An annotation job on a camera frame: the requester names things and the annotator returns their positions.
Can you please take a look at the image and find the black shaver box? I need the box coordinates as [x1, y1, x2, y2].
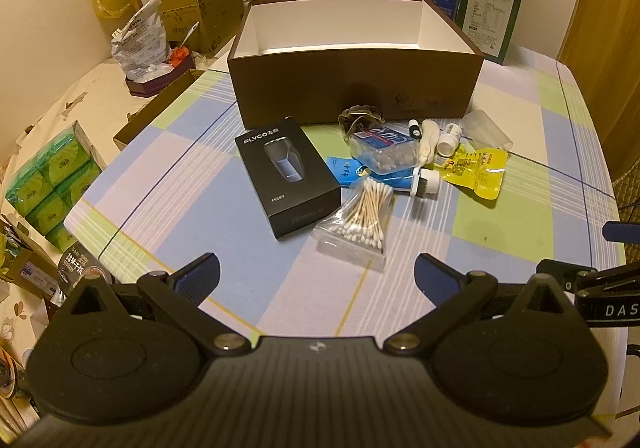
[235, 116, 342, 240]

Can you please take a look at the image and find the bag of wooden cotton swabs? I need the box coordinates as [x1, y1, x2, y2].
[313, 177, 396, 271]

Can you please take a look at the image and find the dark hair scrunchie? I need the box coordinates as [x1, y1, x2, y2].
[339, 105, 386, 143]

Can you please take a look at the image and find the bundle of green tissue packs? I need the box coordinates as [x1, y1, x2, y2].
[5, 120, 109, 251]

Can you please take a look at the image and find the white slender tube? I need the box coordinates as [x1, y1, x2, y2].
[418, 120, 441, 165]

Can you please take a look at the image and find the green carton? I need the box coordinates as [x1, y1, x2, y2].
[454, 0, 527, 66]

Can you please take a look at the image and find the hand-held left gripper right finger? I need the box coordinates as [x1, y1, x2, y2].
[384, 254, 576, 355]

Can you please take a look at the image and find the yellow pouch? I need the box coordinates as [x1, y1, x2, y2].
[434, 145, 508, 199]

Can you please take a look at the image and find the blue tube with white cap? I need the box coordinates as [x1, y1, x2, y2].
[326, 155, 442, 199]

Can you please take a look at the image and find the clear cotton swab box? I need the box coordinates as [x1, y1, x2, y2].
[348, 125, 420, 176]

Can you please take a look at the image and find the silver foil bag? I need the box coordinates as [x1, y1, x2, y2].
[111, 0, 175, 78]

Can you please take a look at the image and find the brown cardboard box white inside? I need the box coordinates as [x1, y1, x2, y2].
[227, 0, 485, 129]

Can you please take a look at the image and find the maroon tray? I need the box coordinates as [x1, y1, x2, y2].
[125, 55, 197, 98]

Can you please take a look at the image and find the white pill bottle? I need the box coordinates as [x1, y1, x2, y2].
[437, 123, 463, 157]

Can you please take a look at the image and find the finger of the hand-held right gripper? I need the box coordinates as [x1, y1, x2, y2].
[602, 222, 640, 243]
[536, 258, 598, 296]

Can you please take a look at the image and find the pastel checked tablecloth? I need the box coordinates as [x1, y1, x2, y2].
[64, 48, 628, 344]

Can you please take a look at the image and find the small printed carton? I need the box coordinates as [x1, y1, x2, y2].
[7, 245, 62, 301]

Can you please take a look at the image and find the metal spoon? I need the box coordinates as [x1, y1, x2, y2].
[177, 22, 200, 53]

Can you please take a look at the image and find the brown cardboard carton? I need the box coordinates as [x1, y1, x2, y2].
[150, 0, 247, 59]

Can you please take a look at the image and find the wicker chair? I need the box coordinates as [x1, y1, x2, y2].
[612, 167, 640, 215]

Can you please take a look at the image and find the brown box lid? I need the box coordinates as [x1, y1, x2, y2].
[112, 69, 207, 151]

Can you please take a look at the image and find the black printed packet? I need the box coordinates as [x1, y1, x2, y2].
[56, 248, 112, 299]

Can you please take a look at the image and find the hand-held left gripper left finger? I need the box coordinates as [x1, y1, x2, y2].
[50, 253, 248, 356]

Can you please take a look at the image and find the clear plastic cup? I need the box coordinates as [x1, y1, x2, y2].
[460, 110, 514, 153]

